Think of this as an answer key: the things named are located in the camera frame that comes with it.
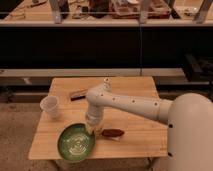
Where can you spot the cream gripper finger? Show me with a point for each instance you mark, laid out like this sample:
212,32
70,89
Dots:
91,129

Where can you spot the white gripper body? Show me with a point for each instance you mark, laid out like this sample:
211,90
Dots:
94,115

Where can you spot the green ceramic bowl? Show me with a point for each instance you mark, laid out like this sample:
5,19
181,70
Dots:
75,144

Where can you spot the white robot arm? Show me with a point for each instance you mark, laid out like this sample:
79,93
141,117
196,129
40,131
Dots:
189,119

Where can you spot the brown chocolate bar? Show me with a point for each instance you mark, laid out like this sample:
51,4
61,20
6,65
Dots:
76,95

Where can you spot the brown snack on white tray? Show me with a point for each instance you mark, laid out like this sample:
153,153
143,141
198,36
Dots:
114,134

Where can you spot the clear shaker bottle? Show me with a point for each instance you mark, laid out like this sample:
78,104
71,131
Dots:
107,84

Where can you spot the wooden table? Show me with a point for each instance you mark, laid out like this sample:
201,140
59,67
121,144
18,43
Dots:
142,138

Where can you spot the translucent plastic cup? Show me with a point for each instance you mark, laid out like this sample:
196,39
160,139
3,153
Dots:
49,104

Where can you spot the long shelf bench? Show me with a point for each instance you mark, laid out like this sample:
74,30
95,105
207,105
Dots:
106,47

